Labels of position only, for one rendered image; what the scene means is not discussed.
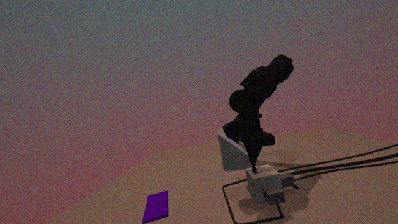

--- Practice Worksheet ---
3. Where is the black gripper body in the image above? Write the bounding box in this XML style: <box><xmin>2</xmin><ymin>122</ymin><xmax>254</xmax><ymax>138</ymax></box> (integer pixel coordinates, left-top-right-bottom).
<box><xmin>235</xmin><ymin>110</ymin><xmax>275</xmax><ymax>147</ymax></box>

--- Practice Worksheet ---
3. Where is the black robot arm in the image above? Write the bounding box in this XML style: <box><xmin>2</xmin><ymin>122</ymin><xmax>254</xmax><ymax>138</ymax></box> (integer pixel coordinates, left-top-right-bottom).
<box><xmin>222</xmin><ymin>54</ymin><xmax>294</xmax><ymax>144</ymax></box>

